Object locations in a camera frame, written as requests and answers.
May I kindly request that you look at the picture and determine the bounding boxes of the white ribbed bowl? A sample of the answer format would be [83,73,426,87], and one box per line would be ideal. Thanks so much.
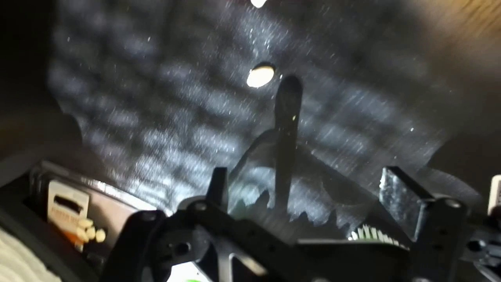
[0,226,63,282]

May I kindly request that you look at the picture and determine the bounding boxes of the white cylindrical object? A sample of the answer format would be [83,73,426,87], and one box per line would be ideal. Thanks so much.
[488,175,501,215]

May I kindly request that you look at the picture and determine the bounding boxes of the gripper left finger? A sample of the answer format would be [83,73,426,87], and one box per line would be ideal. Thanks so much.
[101,166,274,282]

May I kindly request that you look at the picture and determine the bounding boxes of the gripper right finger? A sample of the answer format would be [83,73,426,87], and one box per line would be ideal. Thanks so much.
[379,166,501,282]

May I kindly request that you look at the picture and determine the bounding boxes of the black tablecloth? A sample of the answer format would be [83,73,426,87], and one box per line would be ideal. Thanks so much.
[39,0,486,239]

